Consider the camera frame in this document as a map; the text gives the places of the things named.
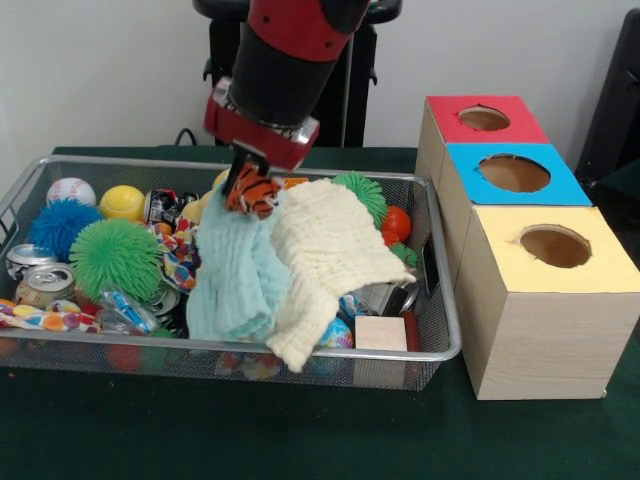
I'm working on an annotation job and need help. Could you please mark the large green fuzzy ball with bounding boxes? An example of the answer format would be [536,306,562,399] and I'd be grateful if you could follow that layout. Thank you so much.
[69,218,165,302]

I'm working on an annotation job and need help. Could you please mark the green spiky ball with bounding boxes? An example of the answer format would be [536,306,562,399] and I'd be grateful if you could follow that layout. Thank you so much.
[333,172,388,226]

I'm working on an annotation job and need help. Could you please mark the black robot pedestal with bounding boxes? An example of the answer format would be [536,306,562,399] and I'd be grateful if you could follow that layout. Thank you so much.
[193,0,403,149]

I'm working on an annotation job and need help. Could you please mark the colourful polka dot fabric toy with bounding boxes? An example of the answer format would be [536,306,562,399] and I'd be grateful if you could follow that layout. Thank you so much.
[0,300,101,334]

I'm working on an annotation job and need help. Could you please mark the wooden box with three holes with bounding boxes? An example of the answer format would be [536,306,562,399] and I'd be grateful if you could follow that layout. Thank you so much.
[415,96,640,401]

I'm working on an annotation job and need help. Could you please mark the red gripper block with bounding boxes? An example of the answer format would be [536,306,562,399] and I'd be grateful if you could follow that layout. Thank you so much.
[205,80,321,195]

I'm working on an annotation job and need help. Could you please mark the clear mesh bin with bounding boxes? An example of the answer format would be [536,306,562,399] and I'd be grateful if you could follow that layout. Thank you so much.
[0,155,463,391]

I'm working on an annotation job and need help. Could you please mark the pale wooden cube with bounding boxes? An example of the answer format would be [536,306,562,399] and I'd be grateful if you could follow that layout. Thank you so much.
[355,315,408,352]

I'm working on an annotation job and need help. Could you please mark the red ball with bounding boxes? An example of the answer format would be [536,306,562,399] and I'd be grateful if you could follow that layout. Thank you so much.
[382,206,413,244]

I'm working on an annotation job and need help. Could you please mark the white baseball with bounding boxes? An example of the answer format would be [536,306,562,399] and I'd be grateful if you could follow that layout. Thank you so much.
[46,177,97,209]

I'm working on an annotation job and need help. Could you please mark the mint green waffle cloth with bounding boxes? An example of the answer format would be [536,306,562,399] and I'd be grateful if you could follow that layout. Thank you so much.
[186,200,292,343]

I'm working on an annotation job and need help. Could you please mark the dark green table cloth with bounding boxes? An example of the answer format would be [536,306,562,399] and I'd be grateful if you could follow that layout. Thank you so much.
[0,145,640,480]

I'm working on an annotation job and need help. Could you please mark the blue fuzzy ball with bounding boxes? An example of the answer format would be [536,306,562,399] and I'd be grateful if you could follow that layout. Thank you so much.
[27,197,103,261]

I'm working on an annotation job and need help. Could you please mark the cream yellow waffle cloth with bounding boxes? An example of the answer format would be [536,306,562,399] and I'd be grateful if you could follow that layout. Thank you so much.
[265,179,416,373]

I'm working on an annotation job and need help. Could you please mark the multicolour fabric toy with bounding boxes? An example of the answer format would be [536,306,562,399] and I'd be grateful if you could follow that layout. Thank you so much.
[224,165,282,220]

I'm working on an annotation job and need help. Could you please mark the smooth yellow ball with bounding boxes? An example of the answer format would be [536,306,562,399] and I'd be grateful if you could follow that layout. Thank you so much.
[98,185,147,223]

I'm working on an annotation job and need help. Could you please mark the black equipment stand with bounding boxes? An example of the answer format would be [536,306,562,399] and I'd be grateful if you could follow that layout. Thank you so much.
[578,8,640,196]

